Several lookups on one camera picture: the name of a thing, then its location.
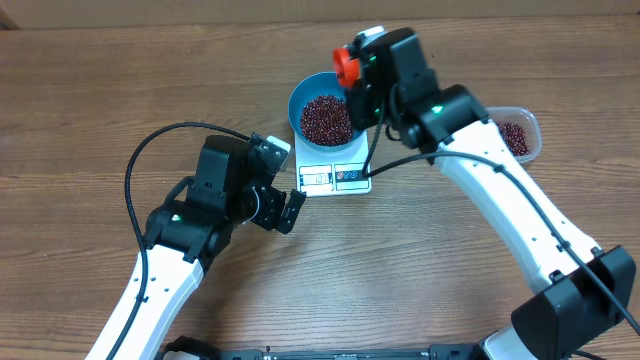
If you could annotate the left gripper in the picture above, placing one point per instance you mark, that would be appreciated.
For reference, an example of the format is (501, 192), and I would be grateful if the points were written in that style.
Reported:
(274, 198)

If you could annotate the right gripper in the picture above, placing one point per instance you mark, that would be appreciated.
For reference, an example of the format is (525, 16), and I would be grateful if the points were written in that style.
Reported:
(358, 109)

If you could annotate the red measuring scoop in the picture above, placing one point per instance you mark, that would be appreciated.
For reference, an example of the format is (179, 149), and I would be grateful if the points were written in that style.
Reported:
(347, 69)

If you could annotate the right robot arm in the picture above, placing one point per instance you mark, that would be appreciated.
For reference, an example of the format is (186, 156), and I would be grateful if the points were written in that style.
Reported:
(580, 291)

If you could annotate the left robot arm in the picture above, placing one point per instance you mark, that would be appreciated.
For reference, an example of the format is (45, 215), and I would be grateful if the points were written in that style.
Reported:
(232, 185)

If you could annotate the red beans in bowl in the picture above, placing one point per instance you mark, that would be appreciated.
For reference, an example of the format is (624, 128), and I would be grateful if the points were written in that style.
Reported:
(325, 121)

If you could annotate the blue bowl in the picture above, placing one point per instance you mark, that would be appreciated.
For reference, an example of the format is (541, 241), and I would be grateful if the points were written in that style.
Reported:
(324, 83)

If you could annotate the white digital kitchen scale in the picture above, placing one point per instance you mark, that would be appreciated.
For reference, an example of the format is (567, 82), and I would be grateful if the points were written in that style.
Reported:
(332, 171)

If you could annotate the red adzuki beans in container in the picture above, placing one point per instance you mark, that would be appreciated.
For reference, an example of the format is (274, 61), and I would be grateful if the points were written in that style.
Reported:
(514, 137)

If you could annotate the clear plastic container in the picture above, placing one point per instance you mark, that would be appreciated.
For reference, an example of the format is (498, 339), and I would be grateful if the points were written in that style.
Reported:
(527, 121)

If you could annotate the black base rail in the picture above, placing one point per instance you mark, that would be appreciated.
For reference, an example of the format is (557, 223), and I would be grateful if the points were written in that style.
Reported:
(186, 348)

